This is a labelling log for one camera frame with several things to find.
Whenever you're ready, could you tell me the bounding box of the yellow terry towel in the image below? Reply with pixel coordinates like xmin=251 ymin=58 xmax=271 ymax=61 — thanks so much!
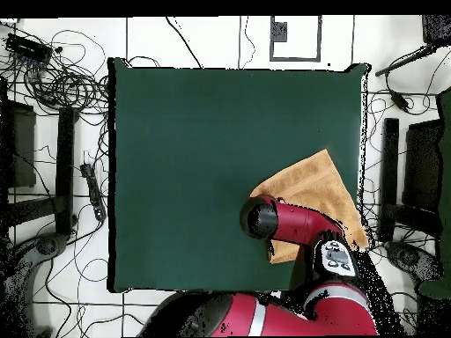
xmin=248 ymin=148 xmax=370 ymax=265

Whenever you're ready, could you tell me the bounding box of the black flat panel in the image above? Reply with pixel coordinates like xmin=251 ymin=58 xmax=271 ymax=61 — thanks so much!
xmin=402 ymin=118 xmax=444 ymax=214

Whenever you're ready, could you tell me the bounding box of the black flat box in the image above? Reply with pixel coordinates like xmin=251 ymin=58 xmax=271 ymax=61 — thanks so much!
xmin=0 ymin=99 xmax=37 ymax=189

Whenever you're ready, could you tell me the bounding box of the dark green table cloth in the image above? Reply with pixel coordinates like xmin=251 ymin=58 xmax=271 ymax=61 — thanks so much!
xmin=107 ymin=56 xmax=369 ymax=295

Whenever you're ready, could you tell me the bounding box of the black power strip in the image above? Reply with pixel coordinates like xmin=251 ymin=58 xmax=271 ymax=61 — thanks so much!
xmin=79 ymin=162 xmax=107 ymax=222

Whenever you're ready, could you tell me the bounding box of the long black bar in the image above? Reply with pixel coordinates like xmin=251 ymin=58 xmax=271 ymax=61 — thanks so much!
xmin=54 ymin=106 xmax=79 ymax=236
xmin=378 ymin=117 xmax=401 ymax=243

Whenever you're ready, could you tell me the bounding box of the grey wheeled stand base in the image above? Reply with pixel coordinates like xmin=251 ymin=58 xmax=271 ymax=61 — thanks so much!
xmin=0 ymin=231 xmax=70 ymax=337
xmin=383 ymin=239 xmax=443 ymax=284

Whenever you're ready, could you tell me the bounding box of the black power adapter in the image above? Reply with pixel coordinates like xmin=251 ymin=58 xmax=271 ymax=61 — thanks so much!
xmin=389 ymin=90 xmax=411 ymax=114

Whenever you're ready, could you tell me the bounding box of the black rod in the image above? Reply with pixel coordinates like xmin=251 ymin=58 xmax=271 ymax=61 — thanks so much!
xmin=373 ymin=43 xmax=440 ymax=77

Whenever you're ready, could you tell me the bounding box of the black electronics box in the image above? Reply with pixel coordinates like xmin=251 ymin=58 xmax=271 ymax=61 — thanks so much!
xmin=4 ymin=33 xmax=53 ymax=63

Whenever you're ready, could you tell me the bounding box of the black square box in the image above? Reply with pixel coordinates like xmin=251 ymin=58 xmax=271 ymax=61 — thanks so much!
xmin=421 ymin=14 xmax=451 ymax=46

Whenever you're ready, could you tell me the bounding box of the grey floor outlet frame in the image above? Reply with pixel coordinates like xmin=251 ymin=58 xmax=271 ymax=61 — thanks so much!
xmin=269 ymin=14 xmax=322 ymax=63

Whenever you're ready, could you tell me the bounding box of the tangled black cable bundle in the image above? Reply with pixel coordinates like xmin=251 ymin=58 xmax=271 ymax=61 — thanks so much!
xmin=0 ymin=20 xmax=110 ymax=117

